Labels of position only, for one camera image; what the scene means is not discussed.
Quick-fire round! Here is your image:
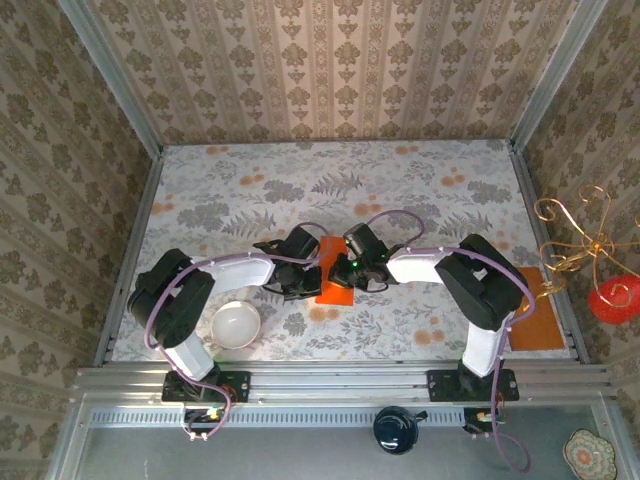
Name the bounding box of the orange cloth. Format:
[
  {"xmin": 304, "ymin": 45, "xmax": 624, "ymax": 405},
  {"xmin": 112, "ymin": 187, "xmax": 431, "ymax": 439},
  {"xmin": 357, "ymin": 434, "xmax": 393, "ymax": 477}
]
[{"xmin": 314, "ymin": 235, "xmax": 357, "ymax": 307}]

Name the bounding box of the white bowl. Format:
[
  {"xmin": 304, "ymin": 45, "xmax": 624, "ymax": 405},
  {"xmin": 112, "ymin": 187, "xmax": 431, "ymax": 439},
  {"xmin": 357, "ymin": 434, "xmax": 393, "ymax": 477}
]
[{"xmin": 210, "ymin": 299, "xmax": 262, "ymax": 351}]

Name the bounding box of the orange-brown rectangular mat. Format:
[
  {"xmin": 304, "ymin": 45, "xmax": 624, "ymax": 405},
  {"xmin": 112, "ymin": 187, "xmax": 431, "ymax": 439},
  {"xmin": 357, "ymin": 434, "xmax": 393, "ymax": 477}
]
[{"xmin": 506, "ymin": 266, "xmax": 567, "ymax": 352}]

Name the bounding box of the red apple ornament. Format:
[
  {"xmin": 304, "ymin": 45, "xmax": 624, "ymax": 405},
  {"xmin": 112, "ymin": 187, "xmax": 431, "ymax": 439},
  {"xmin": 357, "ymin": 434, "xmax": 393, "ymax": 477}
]
[{"xmin": 587, "ymin": 275, "xmax": 640, "ymax": 326}]

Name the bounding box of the patterned scalloped coaster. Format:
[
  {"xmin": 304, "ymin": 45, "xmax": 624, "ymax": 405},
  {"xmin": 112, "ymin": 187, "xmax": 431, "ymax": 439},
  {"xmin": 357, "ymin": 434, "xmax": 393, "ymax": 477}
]
[{"xmin": 563, "ymin": 428, "xmax": 617, "ymax": 480}]

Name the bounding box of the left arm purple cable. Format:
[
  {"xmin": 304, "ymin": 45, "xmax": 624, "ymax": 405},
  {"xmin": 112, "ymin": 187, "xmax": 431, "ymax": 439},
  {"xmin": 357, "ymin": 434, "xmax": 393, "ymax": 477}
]
[{"xmin": 143, "ymin": 221, "xmax": 332, "ymax": 442}]

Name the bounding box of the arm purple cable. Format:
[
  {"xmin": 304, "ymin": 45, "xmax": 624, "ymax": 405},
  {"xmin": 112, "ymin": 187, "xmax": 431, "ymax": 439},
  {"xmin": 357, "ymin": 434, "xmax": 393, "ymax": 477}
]
[
  {"xmin": 362, "ymin": 209, "xmax": 532, "ymax": 473},
  {"xmin": 143, "ymin": 221, "xmax": 332, "ymax": 442}
]

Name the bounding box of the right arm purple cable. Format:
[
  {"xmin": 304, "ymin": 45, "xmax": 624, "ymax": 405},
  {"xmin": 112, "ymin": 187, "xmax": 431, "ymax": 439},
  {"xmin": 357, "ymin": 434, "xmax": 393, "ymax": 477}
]
[{"xmin": 362, "ymin": 209, "xmax": 532, "ymax": 473}]

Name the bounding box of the aluminium front rail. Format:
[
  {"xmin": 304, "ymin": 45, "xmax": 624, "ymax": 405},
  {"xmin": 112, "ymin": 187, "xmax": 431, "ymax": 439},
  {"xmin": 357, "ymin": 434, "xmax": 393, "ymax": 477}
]
[{"xmin": 74, "ymin": 360, "xmax": 614, "ymax": 402}]

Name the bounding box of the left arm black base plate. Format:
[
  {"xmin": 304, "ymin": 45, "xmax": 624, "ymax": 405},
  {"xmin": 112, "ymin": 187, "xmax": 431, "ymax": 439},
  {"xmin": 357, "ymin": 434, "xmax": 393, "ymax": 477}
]
[{"xmin": 161, "ymin": 370, "xmax": 252, "ymax": 404}]

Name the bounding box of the perforated metal cable tray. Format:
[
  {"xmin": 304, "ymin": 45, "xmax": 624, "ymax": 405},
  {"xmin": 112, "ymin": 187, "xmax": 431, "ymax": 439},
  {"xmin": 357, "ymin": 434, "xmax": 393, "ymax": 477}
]
[{"xmin": 87, "ymin": 408, "xmax": 481, "ymax": 429}]

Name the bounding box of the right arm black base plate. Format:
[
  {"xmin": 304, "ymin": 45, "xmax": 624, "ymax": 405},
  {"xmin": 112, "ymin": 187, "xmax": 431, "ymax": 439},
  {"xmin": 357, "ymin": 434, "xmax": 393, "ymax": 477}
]
[{"xmin": 426, "ymin": 368, "xmax": 520, "ymax": 403}]

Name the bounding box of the aluminium side rail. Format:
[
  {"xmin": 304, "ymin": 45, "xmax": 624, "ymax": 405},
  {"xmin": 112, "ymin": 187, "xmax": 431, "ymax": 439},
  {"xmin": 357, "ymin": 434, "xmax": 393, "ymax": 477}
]
[
  {"xmin": 92, "ymin": 149, "xmax": 166, "ymax": 366},
  {"xmin": 507, "ymin": 139, "xmax": 592, "ymax": 364}
]

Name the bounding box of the gold wire ornament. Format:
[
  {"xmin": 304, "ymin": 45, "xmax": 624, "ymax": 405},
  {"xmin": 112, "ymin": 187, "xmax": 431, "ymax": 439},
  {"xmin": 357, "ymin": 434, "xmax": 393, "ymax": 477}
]
[{"xmin": 533, "ymin": 184, "xmax": 640, "ymax": 301}]

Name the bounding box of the aluminium frame post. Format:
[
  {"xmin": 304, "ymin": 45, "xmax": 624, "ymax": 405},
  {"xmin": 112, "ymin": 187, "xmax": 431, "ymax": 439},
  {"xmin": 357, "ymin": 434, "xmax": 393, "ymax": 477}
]
[
  {"xmin": 55, "ymin": 0, "xmax": 166, "ymax": 159},
  {"xmin": 509, "ymin": 0, "xmax": 609, "ymax": 151}
]

